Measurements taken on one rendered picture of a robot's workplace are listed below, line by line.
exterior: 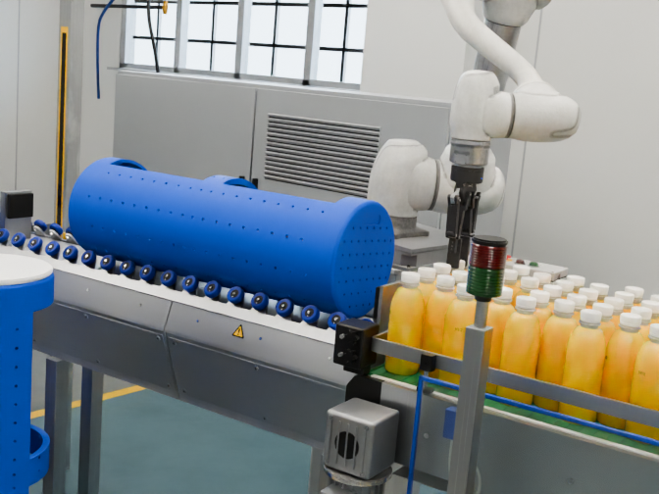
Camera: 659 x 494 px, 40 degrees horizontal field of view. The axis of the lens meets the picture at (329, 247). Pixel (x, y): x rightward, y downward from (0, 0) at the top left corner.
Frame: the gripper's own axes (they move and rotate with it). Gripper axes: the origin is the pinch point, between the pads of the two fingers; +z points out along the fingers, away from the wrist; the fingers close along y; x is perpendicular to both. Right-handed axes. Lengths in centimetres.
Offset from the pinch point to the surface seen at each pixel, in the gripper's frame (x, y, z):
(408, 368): 2.7, 24.7, 21.7
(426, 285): 0.9, 16.8, 5.3
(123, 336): -86, 21, 36
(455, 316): 12.6, 25.9, 7.9
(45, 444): -72, 57, 52
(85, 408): -117, 4, 70
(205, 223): -58, 22, 0
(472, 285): 25, 48, -4
